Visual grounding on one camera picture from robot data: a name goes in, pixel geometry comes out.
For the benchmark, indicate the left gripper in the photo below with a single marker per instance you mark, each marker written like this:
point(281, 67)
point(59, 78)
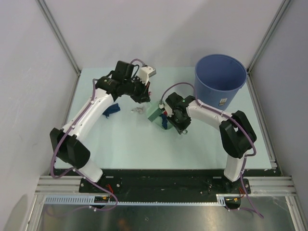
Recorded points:
point(143, 96)

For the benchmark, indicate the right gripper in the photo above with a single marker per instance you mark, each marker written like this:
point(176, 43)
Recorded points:
point(180, 127)

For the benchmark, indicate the blue and red scrap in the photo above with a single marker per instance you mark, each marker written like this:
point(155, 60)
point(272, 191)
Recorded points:
point(164, 119)

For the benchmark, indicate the green dustpan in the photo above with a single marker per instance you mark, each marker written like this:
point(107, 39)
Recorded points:
point(180, 123)

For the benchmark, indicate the green hand brush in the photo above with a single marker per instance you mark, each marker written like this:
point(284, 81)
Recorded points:
point(154, 110)

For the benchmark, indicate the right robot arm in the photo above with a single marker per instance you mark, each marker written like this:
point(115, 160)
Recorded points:
point(236, 132)

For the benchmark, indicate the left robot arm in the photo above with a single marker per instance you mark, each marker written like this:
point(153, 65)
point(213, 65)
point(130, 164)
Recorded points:
point(67, 143)

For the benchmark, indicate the dark blue paper scrap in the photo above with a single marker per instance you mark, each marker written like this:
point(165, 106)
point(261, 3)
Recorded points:
point(114, 108)

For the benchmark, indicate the silver foil paper scrap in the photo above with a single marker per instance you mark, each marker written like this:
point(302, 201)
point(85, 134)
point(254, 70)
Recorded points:
point(139, 110)

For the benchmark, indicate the blue plastic bucket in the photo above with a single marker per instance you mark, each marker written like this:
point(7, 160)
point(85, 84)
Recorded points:
point(218, 78)

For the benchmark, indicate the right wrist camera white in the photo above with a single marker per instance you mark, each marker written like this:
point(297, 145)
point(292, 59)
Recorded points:
point(166, 109)

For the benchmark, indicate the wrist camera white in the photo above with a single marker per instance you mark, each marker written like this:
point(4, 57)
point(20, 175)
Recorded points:
point(166, 109)
point(145, 73)

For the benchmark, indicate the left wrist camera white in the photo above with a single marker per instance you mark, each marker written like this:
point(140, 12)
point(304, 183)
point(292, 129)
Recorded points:
point(145, 73)

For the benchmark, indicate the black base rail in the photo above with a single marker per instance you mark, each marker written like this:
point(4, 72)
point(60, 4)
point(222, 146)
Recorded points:
point(166, 185)

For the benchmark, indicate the grey cable duct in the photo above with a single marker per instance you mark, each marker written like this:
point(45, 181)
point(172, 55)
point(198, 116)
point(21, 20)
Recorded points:
point(218, 200)

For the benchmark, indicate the left aluminium frame post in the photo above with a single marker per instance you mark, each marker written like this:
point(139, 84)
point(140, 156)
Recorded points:
point(58, 34)

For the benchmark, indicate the aluminium frame post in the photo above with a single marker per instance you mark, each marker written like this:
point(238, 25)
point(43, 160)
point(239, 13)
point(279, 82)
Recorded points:
point(58, 34)
point(283, 8)

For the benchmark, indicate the right aluminium frame post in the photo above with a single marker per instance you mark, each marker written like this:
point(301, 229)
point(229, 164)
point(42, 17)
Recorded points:
point(283, 8)

